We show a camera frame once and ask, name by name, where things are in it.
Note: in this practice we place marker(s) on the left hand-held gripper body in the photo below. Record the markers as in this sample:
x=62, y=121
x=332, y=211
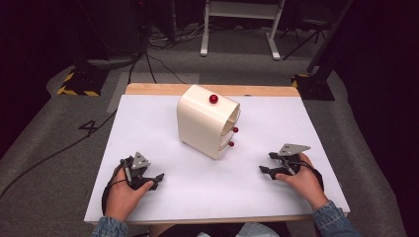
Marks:
x=135, y=177

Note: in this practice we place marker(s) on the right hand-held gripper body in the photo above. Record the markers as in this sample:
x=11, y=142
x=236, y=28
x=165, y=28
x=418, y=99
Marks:
x=290, y=149

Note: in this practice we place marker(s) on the person's left hand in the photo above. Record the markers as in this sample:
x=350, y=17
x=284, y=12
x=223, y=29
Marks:
x=122, y=199

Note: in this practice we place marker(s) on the person's right hand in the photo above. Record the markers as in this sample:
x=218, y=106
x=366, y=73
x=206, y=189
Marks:
x=304, y=184

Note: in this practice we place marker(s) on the white table mat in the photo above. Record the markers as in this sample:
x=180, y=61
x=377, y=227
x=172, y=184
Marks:
x=158, y=131

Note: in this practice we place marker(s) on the cream drawer with red knob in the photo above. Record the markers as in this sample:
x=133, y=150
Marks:
x=227, y=146
x=230, y=131

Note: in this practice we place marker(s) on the cream drawer cabinet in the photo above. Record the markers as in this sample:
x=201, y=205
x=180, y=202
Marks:
x=201, y=121

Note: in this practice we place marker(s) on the black metal stand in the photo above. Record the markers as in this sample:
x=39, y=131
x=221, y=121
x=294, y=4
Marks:
x=318, y=84

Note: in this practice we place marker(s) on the person's lap clothing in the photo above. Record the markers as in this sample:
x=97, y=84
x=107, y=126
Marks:
x=227, y=230

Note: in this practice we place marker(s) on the red ball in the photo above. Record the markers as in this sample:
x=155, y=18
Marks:
x=213, y=98

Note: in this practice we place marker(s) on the black stand base yellow stripes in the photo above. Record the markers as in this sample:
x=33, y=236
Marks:
x=84, y=82

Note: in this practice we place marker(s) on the black tripod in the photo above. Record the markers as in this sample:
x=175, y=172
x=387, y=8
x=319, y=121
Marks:
x=309, y=29

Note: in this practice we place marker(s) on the white desk frame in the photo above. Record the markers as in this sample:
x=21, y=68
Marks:
x=242, y=10

